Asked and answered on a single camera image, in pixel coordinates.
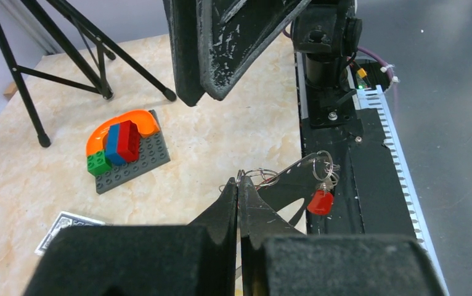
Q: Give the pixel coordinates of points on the perforated metal keyring plate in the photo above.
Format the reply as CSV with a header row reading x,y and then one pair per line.
x,y
291,190

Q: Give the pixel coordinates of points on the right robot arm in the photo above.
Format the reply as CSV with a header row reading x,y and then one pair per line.
x,y
327,33

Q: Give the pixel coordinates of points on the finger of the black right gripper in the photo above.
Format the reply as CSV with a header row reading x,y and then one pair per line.
x,y
232,35
181,17

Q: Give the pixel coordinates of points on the grey lego baseplate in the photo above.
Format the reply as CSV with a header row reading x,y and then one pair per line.
x,y
153,151

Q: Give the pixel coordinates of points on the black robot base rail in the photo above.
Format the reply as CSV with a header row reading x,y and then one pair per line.
x,y
374,193

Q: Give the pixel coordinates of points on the green lego brick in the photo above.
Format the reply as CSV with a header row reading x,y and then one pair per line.
x,y
98,163

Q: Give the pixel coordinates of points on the black tripod stand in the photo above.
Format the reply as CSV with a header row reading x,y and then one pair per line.
x,y
106,47

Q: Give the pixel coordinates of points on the orange curved lego tube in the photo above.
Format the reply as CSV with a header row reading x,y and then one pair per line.
x,y
144,121

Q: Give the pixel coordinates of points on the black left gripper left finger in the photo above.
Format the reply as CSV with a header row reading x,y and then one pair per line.
x,y
193,259

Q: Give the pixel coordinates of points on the blue lego brick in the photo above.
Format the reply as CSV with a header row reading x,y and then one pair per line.
x,y
112,144

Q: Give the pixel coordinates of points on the red lego brick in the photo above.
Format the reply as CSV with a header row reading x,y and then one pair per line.
x,y
128,141

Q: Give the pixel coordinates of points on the playing card deck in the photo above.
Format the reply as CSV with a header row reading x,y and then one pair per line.
x,y
58,229

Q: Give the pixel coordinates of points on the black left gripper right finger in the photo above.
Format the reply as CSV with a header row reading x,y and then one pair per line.
x,y
277,259

